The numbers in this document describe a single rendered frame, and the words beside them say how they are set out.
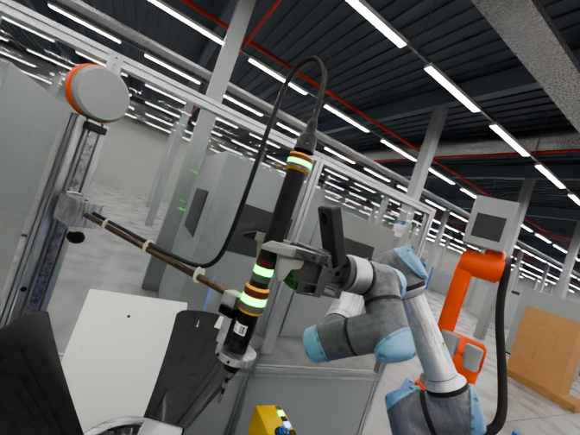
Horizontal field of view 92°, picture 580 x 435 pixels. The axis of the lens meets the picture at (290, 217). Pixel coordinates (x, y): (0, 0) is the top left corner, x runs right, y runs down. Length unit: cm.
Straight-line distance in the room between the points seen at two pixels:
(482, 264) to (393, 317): 370
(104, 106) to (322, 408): 170
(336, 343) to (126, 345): 55
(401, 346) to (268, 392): 111
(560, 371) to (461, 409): 727
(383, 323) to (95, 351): 69
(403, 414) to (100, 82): 129
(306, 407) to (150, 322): 111
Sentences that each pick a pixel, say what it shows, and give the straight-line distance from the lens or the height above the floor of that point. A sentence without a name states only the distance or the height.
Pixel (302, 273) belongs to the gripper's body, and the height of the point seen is 163.
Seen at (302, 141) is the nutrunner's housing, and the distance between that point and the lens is 49.
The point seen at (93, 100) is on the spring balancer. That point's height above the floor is 185.
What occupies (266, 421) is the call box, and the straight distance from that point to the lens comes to 111.
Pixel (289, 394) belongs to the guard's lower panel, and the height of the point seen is 87.
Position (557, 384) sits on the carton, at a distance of 828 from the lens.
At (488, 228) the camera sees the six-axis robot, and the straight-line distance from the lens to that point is 421.
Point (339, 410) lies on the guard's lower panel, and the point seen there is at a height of 77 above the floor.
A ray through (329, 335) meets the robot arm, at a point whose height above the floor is 151.
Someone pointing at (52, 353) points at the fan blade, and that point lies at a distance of 62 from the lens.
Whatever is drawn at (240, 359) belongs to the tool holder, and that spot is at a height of 147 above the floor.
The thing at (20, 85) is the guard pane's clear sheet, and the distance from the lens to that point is 124.
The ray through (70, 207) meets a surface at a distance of 93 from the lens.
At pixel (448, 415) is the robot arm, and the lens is 103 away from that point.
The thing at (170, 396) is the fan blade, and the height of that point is 130.
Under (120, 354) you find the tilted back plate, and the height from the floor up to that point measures 125.
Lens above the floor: 171
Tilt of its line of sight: 1 degrees up
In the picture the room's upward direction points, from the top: 19 degrees clockwise
